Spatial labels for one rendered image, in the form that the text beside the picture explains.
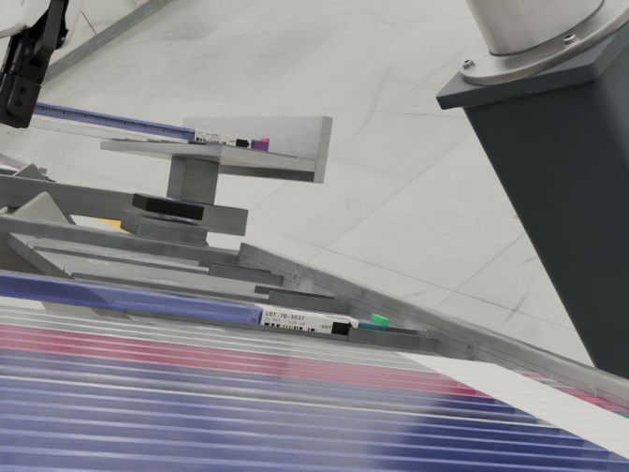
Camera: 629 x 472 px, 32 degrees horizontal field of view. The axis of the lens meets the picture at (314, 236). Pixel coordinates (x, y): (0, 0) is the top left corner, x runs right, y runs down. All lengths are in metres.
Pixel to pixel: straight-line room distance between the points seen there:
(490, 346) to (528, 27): 0.50
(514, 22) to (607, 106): 0.12
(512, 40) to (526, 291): 1.13
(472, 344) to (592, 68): 0.44
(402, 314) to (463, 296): 1.55
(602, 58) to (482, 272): 1.31
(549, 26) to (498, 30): 0.05
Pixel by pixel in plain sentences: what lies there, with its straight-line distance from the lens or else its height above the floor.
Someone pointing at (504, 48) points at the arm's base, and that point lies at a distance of 1.07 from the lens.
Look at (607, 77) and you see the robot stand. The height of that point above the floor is 0.67.
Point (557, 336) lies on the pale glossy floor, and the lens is 1.97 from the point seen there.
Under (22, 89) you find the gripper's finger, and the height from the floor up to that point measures 0.92.
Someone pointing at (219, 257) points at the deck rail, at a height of 0.74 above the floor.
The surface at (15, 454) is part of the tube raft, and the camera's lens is 0.26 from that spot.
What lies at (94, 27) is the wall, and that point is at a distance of 8.53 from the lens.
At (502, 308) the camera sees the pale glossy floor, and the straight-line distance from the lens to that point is 2.12.
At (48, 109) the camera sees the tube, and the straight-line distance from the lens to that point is 0.99.
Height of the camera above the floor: 1.04
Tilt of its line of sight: 21 degrees down
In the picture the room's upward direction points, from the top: 31 degrees counter-clockwise
